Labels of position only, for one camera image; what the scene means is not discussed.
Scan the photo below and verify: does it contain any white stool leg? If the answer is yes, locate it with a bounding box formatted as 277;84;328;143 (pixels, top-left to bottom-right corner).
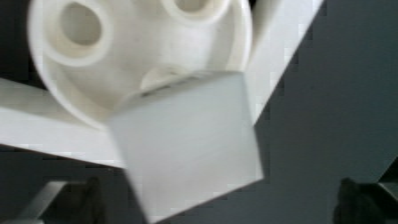
106;71;264;224

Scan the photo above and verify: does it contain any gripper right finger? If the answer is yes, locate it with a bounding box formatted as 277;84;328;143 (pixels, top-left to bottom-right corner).
332;166;398;224

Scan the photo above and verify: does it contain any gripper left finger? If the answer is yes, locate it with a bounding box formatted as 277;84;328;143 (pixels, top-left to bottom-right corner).
10;178;104;224

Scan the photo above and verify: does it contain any white round stool seat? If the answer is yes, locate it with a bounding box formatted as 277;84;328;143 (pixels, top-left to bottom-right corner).
28;0;252;128

